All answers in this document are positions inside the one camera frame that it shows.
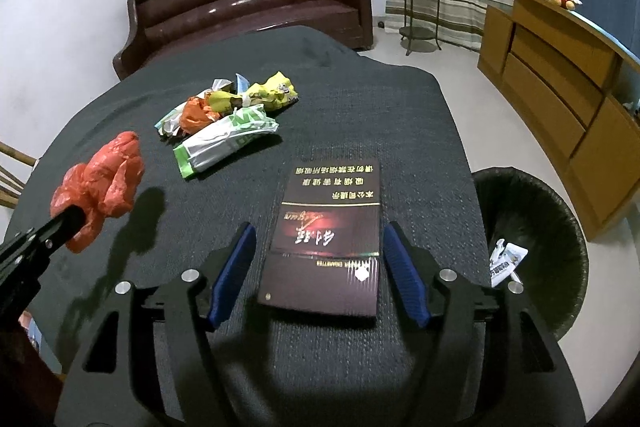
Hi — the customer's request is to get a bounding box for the wooden sideboard cabinet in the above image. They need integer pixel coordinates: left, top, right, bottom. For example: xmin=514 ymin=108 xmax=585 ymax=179
xmin=477 ymin=0 xmax=639 ymax=239

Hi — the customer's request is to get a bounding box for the white yellow lemon wrapper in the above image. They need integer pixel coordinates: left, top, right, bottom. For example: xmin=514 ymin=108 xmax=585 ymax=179
xmin=154 ymin=79 xmax=250 ymax=139

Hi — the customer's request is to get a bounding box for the black trash bin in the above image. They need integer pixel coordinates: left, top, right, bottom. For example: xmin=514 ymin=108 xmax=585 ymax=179
xmin=472 ymin=167 xmax=589 ymax=339

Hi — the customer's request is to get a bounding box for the red plastic bag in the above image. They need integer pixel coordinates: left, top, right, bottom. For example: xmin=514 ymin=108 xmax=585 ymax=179
xmin=50 ymin=131 xmax=144 ymax=254

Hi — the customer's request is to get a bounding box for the dark cigarette box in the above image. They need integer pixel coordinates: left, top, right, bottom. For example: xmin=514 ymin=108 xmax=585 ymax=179
xmin=257 ymin=158 xmax=381 ymax=320

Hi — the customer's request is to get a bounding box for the green white snack wrapper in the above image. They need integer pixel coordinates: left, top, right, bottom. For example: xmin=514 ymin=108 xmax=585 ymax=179
xmin=174 ymin=104 xmax=279 ymax=179

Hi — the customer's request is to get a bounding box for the orange wrapper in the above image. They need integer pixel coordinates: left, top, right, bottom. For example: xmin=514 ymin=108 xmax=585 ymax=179
xmin=179 ymin=96 xmax=222 ymax=135

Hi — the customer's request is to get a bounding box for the yellow snack wrapper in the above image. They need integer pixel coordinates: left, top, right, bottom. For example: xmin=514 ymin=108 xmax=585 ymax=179
xmin=242 ymin=72 xmax=299 ymax=113

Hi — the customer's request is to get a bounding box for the small blue white wrapper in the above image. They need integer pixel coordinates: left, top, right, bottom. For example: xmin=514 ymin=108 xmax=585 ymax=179
xmin=235 ymin=74 xmax=250 ymax=94

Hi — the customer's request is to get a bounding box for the white paper trash in bin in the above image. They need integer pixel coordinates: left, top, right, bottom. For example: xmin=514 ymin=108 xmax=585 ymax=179
xmin=489 ymin=239 xmax=528 ymax=287

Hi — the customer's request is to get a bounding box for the dark brown leather sofa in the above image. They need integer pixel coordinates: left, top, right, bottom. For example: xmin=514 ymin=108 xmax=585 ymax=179
xmin=113 ymin=0 xmax=373 ymax=79

